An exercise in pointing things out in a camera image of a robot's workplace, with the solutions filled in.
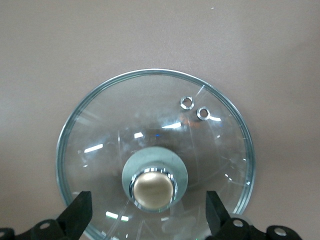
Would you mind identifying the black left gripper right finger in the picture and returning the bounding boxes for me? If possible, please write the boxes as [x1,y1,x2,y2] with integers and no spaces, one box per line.
[204,190,304,240]

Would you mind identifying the glass lid with gold knob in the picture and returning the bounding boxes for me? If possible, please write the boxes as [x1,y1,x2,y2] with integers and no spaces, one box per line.
[55,68,256,240]

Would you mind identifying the brown table cover sheet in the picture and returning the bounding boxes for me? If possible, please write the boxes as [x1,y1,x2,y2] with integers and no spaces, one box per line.
[0,0,320,240]

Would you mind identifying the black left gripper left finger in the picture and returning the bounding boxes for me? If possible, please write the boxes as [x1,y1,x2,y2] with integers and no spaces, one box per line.
[0,190,93,240]

